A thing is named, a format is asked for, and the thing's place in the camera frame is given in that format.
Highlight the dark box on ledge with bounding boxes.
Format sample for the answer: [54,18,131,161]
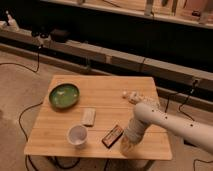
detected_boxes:
[50,29,69,43]

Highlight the dark chocolate bar wrapper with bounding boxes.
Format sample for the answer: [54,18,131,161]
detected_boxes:
[102,125,123,148]

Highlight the white bottle on ledge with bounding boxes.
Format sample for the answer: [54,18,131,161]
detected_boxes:
[6,12,19,31]

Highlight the white power strip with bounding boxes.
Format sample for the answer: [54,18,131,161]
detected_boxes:
[121,90,161,109]

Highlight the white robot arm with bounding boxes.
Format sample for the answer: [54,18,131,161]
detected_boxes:
[124,102,213,155]

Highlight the black floor cable left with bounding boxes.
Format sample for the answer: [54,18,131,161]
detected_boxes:
[18,101,44,171]

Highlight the white paper cup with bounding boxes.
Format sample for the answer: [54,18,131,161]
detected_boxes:
[67,125,87,149]

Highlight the wooden table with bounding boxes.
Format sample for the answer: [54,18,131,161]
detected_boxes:
[23,74,173,162]

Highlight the green bowl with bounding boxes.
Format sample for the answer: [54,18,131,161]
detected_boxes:
[49,83,80,109]

